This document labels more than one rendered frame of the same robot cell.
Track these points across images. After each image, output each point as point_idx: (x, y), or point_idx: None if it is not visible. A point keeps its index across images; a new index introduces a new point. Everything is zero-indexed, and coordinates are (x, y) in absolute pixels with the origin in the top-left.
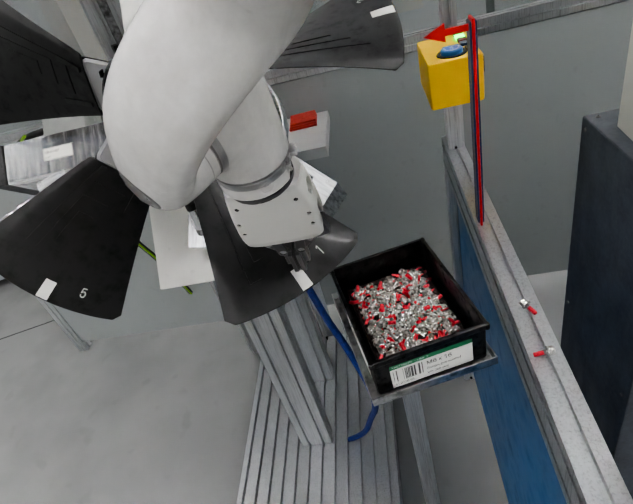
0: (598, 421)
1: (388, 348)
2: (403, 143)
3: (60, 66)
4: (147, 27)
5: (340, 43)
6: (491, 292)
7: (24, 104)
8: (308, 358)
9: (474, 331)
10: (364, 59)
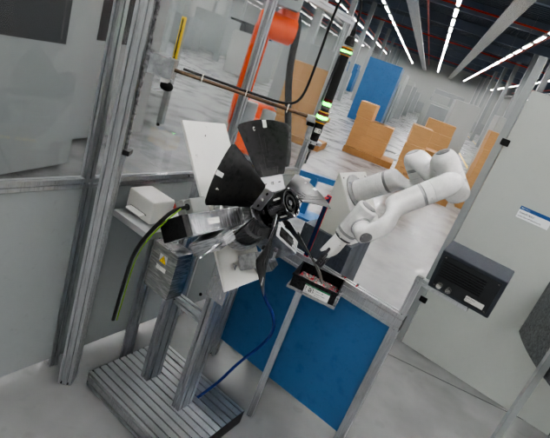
0: None
1: None
2: None
3: (255, 188)
4: (394, 211)
5: (317, 198)
6: None
7: (225, 198)
8: (157, 359)
9: (344, 282)
10: (325, 204)
